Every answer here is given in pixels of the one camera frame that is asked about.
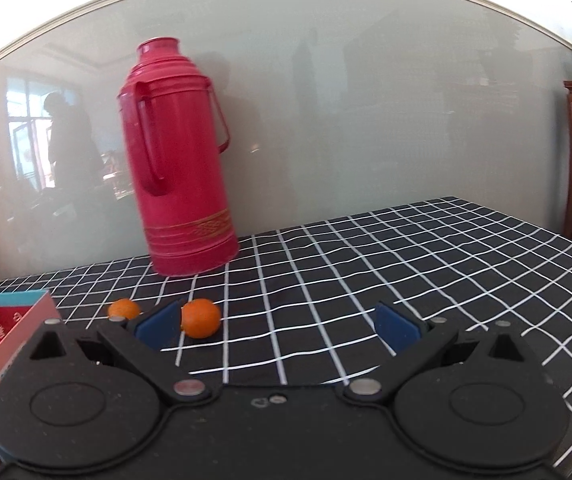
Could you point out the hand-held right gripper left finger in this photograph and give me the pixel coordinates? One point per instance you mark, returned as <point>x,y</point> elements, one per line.
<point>158,327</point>

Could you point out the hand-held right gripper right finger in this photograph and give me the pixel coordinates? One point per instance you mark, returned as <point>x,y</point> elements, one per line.
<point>395,329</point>

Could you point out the small round orange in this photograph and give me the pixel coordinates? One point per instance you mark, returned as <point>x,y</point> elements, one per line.
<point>124,308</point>
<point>201,318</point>

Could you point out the black white checked tablecloth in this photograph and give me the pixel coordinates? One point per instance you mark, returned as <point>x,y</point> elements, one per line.
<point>366,270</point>

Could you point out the red thermos flask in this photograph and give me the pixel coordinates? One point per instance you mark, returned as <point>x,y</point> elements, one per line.
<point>180,170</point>

